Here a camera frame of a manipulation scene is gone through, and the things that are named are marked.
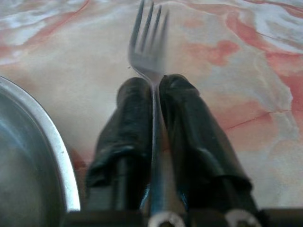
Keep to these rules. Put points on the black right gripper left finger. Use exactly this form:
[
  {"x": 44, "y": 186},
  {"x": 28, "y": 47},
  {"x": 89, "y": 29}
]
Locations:
[{"x": 129, "y": 132}]

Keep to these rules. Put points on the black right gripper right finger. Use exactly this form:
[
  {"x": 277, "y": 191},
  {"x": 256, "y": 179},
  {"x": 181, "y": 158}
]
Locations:
[{"x": 194, "y": 142}]

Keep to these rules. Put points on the silver metal fork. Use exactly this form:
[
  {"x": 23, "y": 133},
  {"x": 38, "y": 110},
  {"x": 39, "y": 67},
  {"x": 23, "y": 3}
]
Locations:
[{"x": 149, "y": 56}]

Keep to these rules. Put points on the round silver metal plate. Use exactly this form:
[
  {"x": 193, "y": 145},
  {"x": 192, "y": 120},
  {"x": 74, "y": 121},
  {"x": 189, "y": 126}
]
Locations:
[{"x": 30, "y": 160}]

